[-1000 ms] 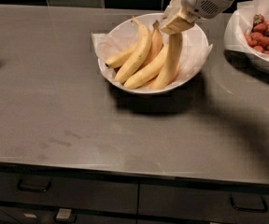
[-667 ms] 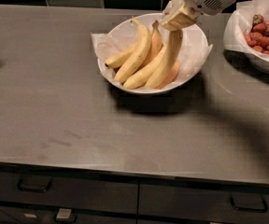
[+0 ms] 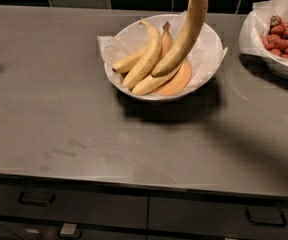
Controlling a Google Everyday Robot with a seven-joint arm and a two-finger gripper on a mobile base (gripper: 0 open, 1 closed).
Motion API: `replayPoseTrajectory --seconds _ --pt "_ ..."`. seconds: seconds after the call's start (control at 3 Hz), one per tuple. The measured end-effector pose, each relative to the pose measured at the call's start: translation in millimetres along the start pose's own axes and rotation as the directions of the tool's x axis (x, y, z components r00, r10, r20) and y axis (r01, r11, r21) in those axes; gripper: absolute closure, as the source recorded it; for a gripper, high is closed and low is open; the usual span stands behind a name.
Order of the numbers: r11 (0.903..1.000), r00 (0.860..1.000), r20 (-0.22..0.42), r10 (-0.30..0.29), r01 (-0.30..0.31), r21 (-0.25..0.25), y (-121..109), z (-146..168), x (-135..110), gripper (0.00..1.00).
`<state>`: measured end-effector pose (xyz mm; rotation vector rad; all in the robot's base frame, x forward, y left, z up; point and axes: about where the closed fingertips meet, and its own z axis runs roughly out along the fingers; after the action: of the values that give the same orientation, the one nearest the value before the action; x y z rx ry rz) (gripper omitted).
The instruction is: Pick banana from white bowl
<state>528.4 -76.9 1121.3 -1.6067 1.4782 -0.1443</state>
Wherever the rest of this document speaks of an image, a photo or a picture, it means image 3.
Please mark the long curved yellow banana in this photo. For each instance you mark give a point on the long curved yellow banana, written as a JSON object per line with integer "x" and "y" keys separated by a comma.
{"x": 186, "y": 39}

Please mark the white bowl with strawberries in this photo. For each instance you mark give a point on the white bowl with strawberries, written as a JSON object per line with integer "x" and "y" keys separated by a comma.
{"x": 280, "y": 69}

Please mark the white bowl with bananas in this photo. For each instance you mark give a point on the white bowl with bananas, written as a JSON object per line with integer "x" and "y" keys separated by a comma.
{"x": 204, "y": 57}

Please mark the white paper liner right bowl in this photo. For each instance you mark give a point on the white paper liner right bowl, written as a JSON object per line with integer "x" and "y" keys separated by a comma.
{"x": 276, "y": 7}

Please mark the leftmost yellow banana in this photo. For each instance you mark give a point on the leftmost yellow banana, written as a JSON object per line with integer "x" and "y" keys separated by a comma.
{"x": 129, "y": 62}

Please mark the rightmost yellow banana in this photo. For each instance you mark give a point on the rightmost yellow banana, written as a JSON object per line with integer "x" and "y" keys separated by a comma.
{"x": 150, "y": 83}

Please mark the pile of red strawberries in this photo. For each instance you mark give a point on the pile of red strawberries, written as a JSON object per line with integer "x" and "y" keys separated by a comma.
{"x": 276, "y": 40}

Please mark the right cabinet drawer front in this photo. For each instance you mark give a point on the right cabinet drawer front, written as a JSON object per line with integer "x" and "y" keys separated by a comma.
{"x": 209, "y": 218}

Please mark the cabinet drawer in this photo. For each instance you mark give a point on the cabinet drawer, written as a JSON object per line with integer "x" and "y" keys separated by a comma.
{"x": 105, "y": 206}
{"x": 209, "y": 218}

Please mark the left cabinet drawer front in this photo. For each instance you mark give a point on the left cabinet drawer front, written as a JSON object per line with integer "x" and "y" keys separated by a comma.
{"x": 105, "y": 206}

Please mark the right drawer handle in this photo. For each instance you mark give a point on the right drawer handle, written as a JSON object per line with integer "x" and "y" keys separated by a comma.
{"x": 266, "y": 217}

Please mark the lower drawer handle with label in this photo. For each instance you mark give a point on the lower drawer handle with label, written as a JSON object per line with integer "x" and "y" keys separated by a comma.
{"x": 69, "y": 231}

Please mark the left drawer handle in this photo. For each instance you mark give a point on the left drawer handle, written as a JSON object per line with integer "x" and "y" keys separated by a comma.
{"x": 36, "y": 200}

